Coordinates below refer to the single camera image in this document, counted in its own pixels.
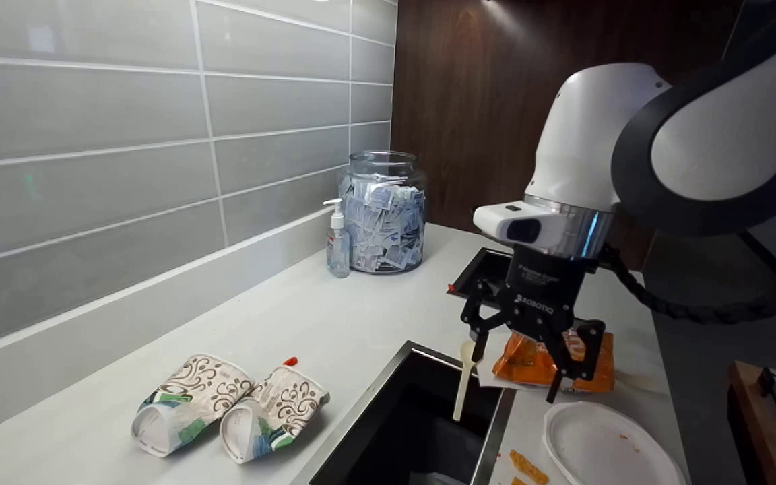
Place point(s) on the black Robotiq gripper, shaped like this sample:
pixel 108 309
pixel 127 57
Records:
pixel 537 287

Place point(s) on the small red scrap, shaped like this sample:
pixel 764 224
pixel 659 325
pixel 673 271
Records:
pixel 452 290
pixel 291 362

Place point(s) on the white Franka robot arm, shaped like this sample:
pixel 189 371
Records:
pixel 586 135

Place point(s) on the small clear pump bottle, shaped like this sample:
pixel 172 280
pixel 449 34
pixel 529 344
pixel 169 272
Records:
pixel 340 247

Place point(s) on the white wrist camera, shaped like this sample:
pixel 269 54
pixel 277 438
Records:
pixel 514 216

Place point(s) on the orange snack bag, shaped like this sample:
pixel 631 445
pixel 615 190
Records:
pixel 523 364

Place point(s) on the wooden robot cart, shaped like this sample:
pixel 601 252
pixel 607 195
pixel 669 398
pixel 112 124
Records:
pixel 756 422

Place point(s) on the dark wood cabinet panel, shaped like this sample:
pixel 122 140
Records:
pixel 477 109

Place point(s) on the glass jar of packets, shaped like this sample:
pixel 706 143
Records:
pixel 383 224

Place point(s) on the right patterned snack bag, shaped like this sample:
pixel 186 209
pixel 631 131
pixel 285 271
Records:
pixel 281 407

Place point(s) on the white plastic spoon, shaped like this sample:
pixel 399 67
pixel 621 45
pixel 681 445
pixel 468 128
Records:
pixel 465 392

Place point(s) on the empty white paper plate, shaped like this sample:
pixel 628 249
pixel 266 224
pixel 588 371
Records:
pixel 605 449

